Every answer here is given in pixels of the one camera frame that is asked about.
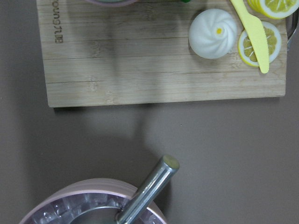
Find pink bowl with ice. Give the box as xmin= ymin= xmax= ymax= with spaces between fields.
xmin=17 ymin=178 xmax=167 ymax=224

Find metal ice scoop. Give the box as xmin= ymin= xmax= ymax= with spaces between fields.
xmin=72 ymin=154 xmax=180 ymax=224

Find lemon half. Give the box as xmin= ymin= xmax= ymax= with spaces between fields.
xmin=247 ymin=0 xmax=299 ymax=19

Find lemon slice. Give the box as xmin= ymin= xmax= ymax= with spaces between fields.
xmin=238 ymin=21 xmax=282 ymax=67

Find yellow plastic knife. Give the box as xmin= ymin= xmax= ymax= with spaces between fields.
xmin=231 ymin=0 xmax=270 ymax=74

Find wooden cutting board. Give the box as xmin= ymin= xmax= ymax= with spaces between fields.
xmin=36 ymin=0 xmax=287 ymax=108

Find white steamed bun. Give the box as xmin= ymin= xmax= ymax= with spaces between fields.
xmin=188 ymin=8 xmax=237 ymax=59

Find stacked green bowls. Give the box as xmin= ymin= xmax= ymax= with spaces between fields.
xmin=86 ymin=0 xmax=137 ymax=7

